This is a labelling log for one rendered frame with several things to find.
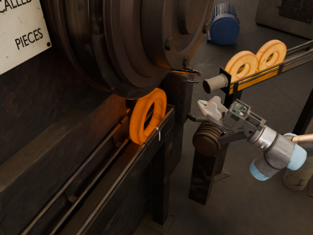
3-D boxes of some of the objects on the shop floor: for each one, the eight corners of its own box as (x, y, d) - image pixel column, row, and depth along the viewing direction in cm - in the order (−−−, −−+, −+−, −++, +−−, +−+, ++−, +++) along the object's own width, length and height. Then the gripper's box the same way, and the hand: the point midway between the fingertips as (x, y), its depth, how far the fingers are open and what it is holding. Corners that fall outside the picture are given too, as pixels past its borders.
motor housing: (183, 201, 148) (191, 130, 112) (198, 172, 162) (210, 101, 127) (205, 211, 143) (221, 141, 107) (219, 181, 157) (237, 110, 122)
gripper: (268, 115, 85) (210, 80, 88) (262, 134, 79) (200, 95, 82) (254, 131, 91) (200, 98, 94) (247, 149, 85) (189, 113, 88)
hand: (200, 104), depth 90 cm, fingers closed
